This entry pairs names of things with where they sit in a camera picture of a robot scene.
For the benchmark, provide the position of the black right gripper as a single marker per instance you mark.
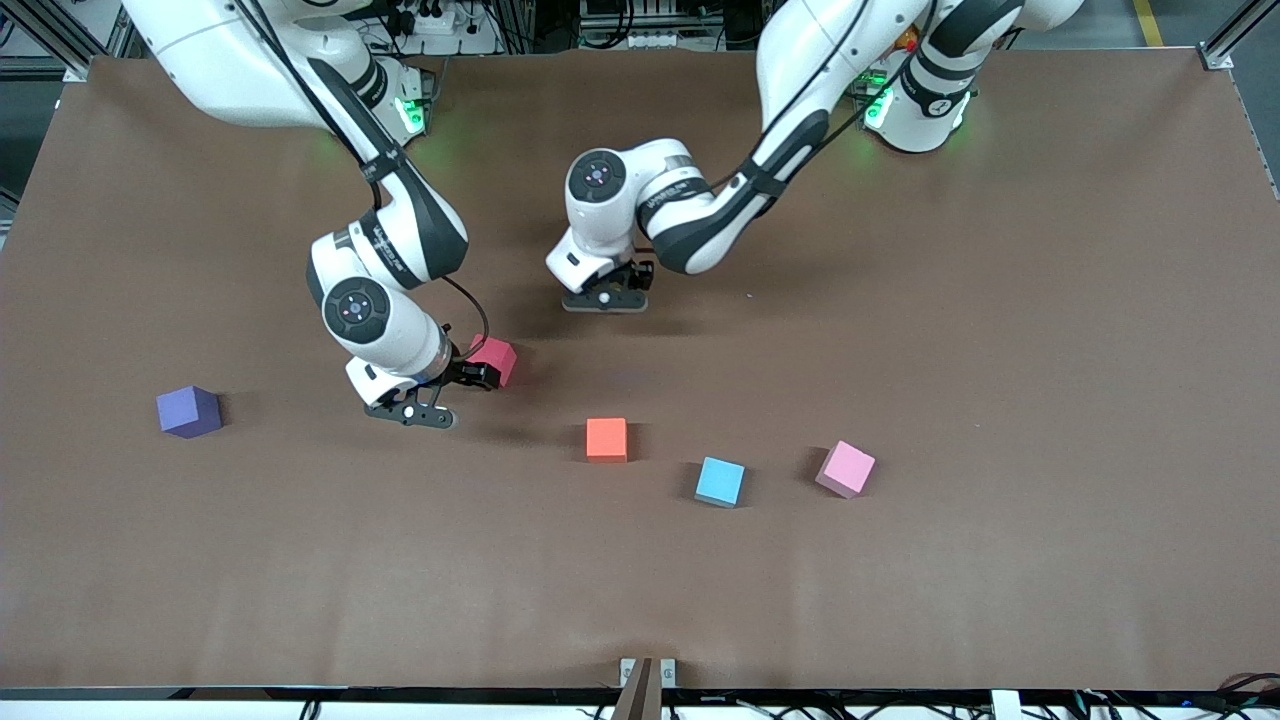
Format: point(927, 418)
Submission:
point(461, 373)

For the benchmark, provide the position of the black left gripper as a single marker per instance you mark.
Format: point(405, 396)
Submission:
point(637, 272)

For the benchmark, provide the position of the red foam cube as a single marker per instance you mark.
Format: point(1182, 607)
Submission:
point(497, 355)

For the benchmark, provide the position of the pink foam cube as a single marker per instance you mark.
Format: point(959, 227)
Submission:
point(847, 468)

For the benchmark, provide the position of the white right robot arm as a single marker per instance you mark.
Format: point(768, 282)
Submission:
point(390, 330)

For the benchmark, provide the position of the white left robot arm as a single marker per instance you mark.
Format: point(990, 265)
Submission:
point(600, 215)

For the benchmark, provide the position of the orange foam cube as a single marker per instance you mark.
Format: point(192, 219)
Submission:
point(606, 438)

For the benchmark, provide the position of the light blue foam cube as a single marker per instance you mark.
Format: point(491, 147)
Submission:
point(720, 480)

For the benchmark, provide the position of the white power strip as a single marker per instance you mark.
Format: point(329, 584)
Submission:
point(630, 42)
point(430, 22)

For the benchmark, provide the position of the brown table cover sheet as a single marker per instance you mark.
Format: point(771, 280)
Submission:
point(300, 560)

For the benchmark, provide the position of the purple foam cube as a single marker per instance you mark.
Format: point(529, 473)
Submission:
point(188, 410)

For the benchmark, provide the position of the brown pole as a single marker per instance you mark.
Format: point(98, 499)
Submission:
point(640, 695)

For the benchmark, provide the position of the silver metal bracket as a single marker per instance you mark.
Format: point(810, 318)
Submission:
point(670, 672)

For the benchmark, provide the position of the aluminium frame profile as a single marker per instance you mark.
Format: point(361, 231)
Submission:
point(1240, 30)
point(60, 35)

